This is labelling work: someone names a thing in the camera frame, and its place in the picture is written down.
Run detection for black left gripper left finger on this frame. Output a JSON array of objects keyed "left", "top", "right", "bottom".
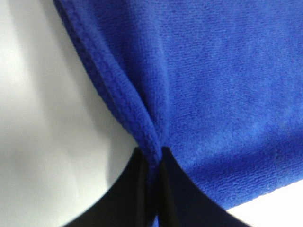
[{"left": 83, "top": 146, "right": 155, "bottom": 227}]

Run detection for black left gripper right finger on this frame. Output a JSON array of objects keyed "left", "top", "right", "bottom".
[{"left": 158, "top": 147, "right": 239, "bottom": 227}]

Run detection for blue microfibre towel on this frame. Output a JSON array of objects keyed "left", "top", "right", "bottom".
[{"left": 54, "top": 0, "right": 303, "bottom": 227}]

